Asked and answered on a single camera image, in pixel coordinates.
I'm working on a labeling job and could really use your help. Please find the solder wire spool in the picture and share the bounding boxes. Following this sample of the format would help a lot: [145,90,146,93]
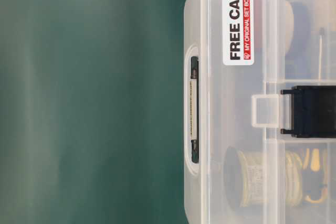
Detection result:
[224,146,303,210]

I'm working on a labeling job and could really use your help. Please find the translucent plastic tool box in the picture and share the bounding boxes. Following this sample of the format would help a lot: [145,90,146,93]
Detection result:
[183,0,335,223]

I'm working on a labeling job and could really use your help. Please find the white Free Case label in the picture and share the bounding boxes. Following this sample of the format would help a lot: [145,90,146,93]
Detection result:
[222,0,255,66]

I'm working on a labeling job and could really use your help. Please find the double-ended screwdriver bit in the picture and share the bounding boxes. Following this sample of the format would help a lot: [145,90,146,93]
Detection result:
[189,56,199,164]

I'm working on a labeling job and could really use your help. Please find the yellow black coiled item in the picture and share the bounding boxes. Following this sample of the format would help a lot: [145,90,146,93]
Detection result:
[302,148,328,204]

